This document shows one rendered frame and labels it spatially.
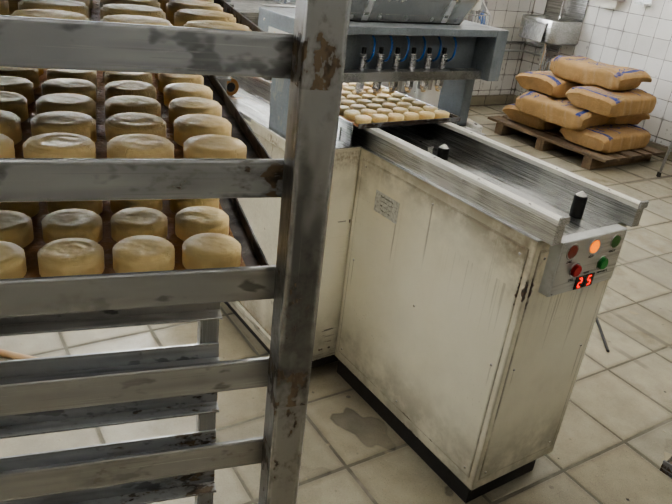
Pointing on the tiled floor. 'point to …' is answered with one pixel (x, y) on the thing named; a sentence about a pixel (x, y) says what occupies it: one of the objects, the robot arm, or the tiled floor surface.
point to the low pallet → (549, 139)
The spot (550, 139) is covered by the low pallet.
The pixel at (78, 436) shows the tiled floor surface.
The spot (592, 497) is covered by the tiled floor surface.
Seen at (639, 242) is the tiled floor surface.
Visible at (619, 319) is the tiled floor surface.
